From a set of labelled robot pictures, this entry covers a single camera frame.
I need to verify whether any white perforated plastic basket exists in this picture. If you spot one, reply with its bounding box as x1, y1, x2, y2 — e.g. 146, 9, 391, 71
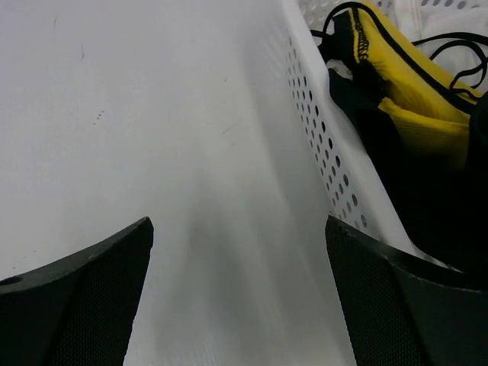
281, 0, 488, 275

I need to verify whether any white garment in basket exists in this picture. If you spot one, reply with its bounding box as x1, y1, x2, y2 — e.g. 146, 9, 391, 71
375, 0, 487, 94

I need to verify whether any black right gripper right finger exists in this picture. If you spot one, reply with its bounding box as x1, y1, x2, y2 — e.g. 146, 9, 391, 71
325, 216, 487, 365

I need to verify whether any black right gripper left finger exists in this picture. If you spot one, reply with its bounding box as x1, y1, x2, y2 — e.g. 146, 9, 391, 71
1, 217, 154, 365

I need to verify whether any black lace bra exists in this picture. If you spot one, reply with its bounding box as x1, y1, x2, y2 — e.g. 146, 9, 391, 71
329, 69, 487, 282

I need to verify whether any yellow bra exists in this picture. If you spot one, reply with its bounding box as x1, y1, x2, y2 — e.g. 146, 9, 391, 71
324, 2, 482, 170

